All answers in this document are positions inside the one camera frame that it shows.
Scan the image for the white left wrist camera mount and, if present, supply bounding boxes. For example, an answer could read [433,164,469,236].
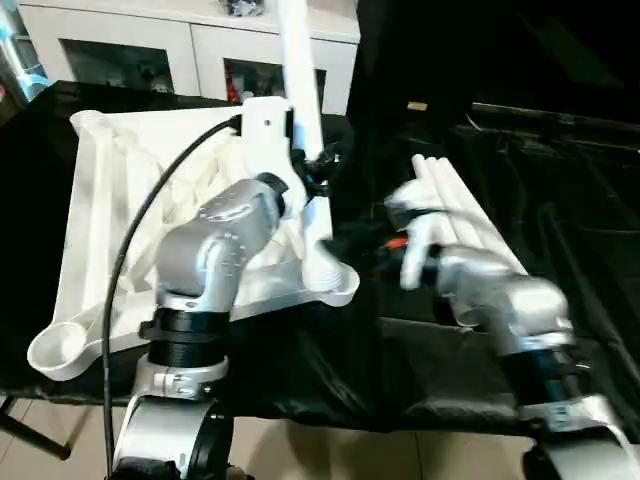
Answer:
[239,97,309,221]

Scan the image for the black bundle on cabinet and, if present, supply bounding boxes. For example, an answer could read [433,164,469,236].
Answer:
[219,0,266,19]

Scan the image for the white cabinet with glass doors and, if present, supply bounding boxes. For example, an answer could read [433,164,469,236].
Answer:
[17,0,361,116]

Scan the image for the white plastic table leg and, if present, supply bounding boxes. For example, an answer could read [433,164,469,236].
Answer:
[424,155,506,251]
[410,153,496,329]
[439,155,531,276]
[276,0,349,292]

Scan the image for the white plastic table top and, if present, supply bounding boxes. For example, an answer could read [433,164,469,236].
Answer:
[27,102,361,384]

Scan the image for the black folding table frame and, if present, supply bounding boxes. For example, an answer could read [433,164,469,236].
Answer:
[0,394,74,461]

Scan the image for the black plastic mat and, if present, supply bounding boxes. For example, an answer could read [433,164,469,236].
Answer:
[0,79,640,431]

